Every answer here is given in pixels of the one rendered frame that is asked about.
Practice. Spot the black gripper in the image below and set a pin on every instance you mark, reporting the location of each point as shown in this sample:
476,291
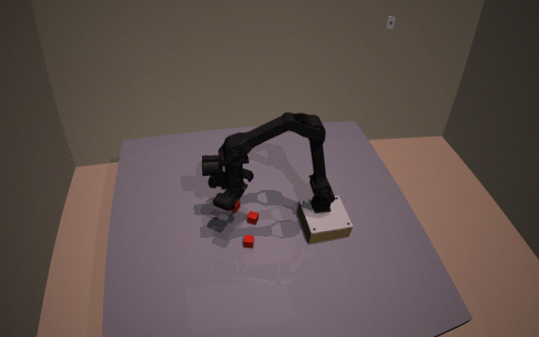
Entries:
235,187

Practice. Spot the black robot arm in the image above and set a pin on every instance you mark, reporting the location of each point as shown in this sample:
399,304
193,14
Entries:
233,153

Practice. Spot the red cube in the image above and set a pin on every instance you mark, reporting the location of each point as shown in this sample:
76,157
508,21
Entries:
237,206
252,217
249,241

